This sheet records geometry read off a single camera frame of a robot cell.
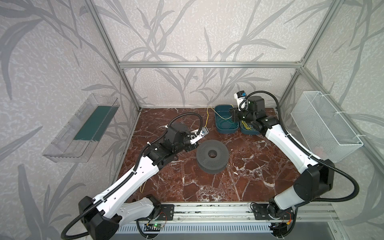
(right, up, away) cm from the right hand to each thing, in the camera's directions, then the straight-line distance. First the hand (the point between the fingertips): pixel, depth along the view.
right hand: (230, 105), depth 81 cm
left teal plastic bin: (+1, -1, +31) cm, 31 cm away
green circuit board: (-38, -60, -10) cm, 72 cm away
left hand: (-18, -12, -9) cm, 23 cm away
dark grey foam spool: (-10, -34, +3) cm, 36 cm away
